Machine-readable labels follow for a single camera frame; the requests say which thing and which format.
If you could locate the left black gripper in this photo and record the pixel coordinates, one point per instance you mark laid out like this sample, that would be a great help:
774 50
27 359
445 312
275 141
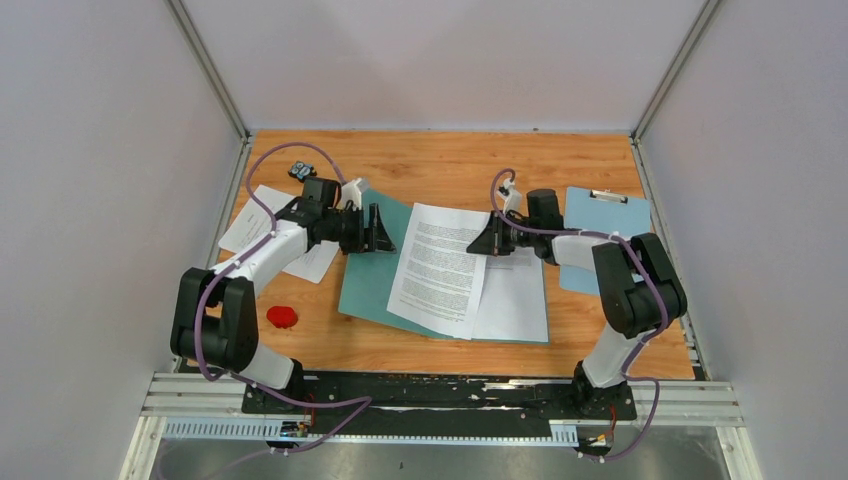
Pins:
380 240

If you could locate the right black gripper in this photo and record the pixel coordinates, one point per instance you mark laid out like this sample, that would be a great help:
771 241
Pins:
491 239

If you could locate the printed paper sheet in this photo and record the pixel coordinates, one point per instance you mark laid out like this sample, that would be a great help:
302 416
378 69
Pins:
438 283
513 303
252 222

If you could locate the blue clipboard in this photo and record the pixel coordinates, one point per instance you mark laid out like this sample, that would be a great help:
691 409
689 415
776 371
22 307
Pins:
602 211

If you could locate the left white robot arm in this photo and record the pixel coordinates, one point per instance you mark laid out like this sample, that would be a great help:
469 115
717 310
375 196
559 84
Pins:
215 321

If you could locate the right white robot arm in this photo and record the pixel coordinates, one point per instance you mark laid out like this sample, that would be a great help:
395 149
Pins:
639 289

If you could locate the red small object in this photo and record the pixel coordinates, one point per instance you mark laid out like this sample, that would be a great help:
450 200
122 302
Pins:
282 317

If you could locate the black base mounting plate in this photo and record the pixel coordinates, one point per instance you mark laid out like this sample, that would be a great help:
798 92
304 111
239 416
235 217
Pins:
406 404

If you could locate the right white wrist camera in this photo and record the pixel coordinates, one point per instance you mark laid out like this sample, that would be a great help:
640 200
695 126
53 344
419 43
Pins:
510 196

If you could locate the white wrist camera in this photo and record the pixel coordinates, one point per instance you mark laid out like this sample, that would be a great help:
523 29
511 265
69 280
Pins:
510 196
352 194

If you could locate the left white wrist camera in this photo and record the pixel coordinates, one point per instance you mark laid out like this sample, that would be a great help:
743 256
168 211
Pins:
352 194

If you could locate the aluminium frame rail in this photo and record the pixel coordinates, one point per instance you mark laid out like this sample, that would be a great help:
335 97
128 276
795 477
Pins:
194 408

